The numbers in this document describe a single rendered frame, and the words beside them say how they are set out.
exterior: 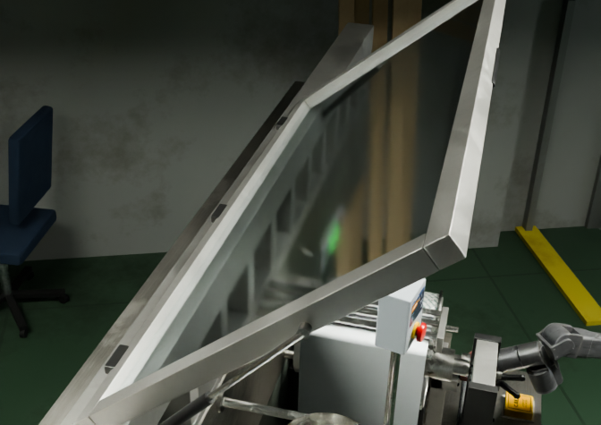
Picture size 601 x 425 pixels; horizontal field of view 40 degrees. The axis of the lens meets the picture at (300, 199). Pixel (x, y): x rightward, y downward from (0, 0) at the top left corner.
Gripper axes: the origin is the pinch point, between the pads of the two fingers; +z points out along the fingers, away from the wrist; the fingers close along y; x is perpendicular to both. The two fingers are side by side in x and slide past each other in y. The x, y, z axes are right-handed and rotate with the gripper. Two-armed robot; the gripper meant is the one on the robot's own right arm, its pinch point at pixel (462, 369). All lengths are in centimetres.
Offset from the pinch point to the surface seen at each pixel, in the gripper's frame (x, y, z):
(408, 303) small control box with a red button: 60, -65, -21
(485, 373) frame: 30, -44, -20
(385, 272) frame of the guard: 82, -96, -34
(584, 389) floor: -120, 134, 5
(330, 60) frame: 73, 47, 14
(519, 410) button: -20.9, 6.9, -6.3
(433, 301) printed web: 24.8, -7.2, -3.3
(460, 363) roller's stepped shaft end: 24.4, -31.9, -12.0
